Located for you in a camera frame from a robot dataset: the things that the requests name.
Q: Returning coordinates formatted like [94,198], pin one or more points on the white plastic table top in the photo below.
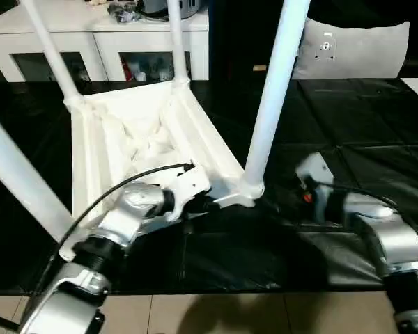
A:
[90,139]

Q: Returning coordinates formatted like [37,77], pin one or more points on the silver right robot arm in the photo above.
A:
[386,236]

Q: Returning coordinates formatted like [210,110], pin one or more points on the grey pillow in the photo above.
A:
[362,52]

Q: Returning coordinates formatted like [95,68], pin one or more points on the black cabinet with gold label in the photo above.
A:
[237,41]

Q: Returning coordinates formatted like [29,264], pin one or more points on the white sideboard cabinet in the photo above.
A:
[101,38]

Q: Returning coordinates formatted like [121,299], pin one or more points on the grey round pot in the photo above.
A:
[156,8]

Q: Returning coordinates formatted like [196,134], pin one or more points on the black clutter on sideboard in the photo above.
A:
[123,15]

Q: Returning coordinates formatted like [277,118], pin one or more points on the small beige figurine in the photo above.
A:
[97,1]

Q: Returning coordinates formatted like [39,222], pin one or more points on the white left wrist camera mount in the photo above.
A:
[191,182]

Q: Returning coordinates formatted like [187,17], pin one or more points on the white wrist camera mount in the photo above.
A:
[191,182]
[317,167]

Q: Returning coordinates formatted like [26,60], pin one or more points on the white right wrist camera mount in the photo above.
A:
[317,167]

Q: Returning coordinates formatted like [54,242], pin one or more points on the black metal frame leg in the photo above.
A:
[1,320]

